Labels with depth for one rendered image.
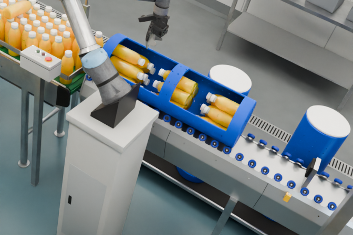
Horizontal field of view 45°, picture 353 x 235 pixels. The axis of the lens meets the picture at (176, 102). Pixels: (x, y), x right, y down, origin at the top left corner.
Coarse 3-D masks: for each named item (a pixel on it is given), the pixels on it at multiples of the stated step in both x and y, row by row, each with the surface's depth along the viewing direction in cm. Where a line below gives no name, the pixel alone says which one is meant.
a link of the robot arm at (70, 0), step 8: (64, 0) 195; (72, 0) 195; (64, 8) 197; (72, 8) 195; (80, 8) 197; (72, 16) 196; (80, 16) 197; (72, 24) 198; (80, 24) 197; (88, 24) 200; (80, 32) 198; (88, 32) 199; (80, 40) 199; (88, 40) 199; (80, 48) 201; (88, 48) 199; (96, 48) 200; (80, 56) 201
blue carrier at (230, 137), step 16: (112, 48) 233; (144, 48) 248; (160, 64) 252; (176, 64) 243; (128, 80) 232; (160, 80) 254; (176, 80) 225; (192, 80) 247; (208, 80) 239; (144, 96) 232; (160, 96) 227; (224, 96) 242; (240, 96) 235; (176, 112) 228; (192, 112) 247; (240, 112) 217; (208, 128) 223; (240, 128) 216
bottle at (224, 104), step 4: (216, 96) 228; (216, 100) 226; (220, 100) 225; (224, 100) 224; (228, 100) 225; (216, 104) 226; (220, 104) 225; (224, 104) 224; (228, 104) 224; (232, 104) 223; (236, 104) 224; (220, 108) 226; (224, 108) 224; (228, 108) 224; (232, 108) 223; (236, 108) 223; (228, 112) 225; (232, 112) 223
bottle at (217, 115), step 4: (212, 108) 227; (216, 108) 227; (208, 112) 227; (212, 112) 225; (216, 112) 224; (220, 112) 224; (224, 112) 225; (212, 116) 225; (216, 116) 224; (220, 116) 224; (224, 116) 223; (228, 116) 223; (232, 116) 224; (212, 120) 227; (216, 120) 225; (220, 120) 224; (224, 120) 223; (228, 120) 223; (220, 124) 226; (224, 124) 224; (228, 124) 223
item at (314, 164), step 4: (312, 160) 224; (316, 160) 223; (320, 160) 224; (312, 164) 221; (316, 164) 220; (308, 168) 222; (312, 168) 218; (316, 168) 218; (308, 172) 221; (312, 172) 219; (316, 172) 218; (308, 176) 221; (312, 176) 220; (304, 180) 227; (308, 180) 222; (304, 184) 225; (308, 184) 224
